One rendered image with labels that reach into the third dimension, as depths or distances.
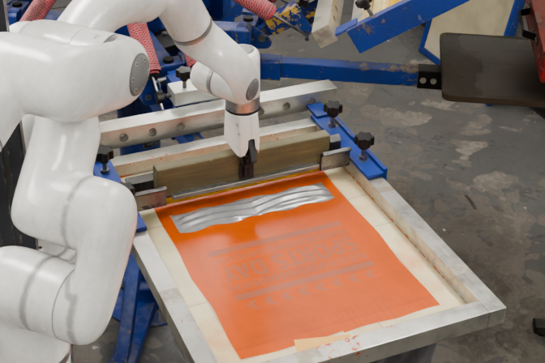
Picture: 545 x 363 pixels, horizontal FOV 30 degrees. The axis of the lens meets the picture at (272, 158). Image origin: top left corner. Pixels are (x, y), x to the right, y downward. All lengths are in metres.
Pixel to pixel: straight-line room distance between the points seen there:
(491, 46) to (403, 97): 1.74
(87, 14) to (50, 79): 0.60
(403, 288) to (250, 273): 0.30
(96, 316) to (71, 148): 0.21
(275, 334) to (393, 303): 0.24
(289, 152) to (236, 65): 0.37
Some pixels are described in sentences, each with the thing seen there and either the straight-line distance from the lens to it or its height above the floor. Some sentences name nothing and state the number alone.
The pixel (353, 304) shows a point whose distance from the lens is 1.97.
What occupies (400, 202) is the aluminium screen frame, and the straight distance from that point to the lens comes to 2.19.
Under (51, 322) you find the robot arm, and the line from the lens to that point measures 1.24.
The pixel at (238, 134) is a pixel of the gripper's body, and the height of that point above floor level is 1.12.
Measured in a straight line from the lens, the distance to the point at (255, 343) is 1.87.
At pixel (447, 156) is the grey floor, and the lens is 4.30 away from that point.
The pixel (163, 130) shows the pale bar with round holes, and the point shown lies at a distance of 2.39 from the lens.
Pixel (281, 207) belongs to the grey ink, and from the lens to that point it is 2.21.
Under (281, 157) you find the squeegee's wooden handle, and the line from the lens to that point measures 2.26.
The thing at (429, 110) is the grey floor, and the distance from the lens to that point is 4.63.
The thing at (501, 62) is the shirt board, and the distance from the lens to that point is 2.93.
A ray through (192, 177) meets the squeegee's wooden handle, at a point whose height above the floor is 1.03.
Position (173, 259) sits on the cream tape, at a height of 0.96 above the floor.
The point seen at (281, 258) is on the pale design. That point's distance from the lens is 2.07.
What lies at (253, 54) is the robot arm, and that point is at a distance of 2.09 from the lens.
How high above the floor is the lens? 2.21
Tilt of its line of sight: 32 degrees down
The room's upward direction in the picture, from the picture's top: 1 degrees clockwise
